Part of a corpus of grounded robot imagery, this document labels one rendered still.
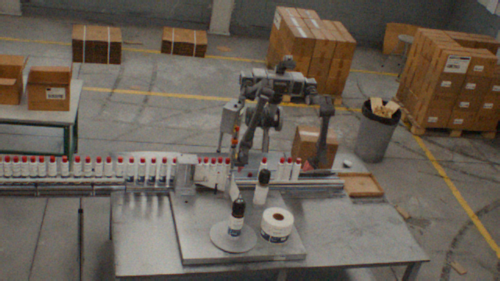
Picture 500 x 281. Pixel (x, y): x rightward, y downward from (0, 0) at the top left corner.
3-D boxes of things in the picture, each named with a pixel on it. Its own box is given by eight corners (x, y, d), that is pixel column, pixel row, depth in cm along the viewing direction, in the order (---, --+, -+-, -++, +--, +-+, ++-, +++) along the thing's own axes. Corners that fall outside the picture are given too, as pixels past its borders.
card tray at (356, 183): (348, 196, 437) (350, 192, 435) (337, 176, 458) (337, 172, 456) (383, 195, 446) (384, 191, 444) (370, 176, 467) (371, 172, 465)
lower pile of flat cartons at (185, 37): (159, 53, 809) (161, 39, 797) (161, 39, 854) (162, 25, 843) (205, 58, 819) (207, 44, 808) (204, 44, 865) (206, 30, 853)
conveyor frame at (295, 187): (125, 192, 396) (125, 186, 394) (124, 183, 405) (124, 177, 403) (342, 190, 443) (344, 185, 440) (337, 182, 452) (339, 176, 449)
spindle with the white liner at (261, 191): (253, 209, 396) (261, 174, 380) (250, 201, 403) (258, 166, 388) (266, 209, 398) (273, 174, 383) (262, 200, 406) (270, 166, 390)
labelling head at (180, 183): (174, 194, 394) (178, 164, 381) (173, 183, 405) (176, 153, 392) (194, 194, 398) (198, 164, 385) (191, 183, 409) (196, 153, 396)
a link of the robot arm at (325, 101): (333, 94, 391) (319, 94, 390) (335, 113, 393) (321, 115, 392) (319, 94, 436) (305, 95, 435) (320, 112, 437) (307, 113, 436)
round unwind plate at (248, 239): (214, 254, 351) (214, 253, 350) (205, 222, 376) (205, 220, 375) (262, 252, 360) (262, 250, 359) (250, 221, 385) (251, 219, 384)
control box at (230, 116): (219, 130, 398) (223, 106, 389) (228, 120, 412) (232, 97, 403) (232, 135, 396) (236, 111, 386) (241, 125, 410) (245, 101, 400)
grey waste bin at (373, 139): (355, 164, 640) (370, 116, 608) (345, 144, 676) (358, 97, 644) (391, 166, 649) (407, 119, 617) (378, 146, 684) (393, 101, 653)
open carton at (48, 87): (23, 116, 466) (22, 75, 447) (29, 88, 507) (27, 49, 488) (72, 117, 477) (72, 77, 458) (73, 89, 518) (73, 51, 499)
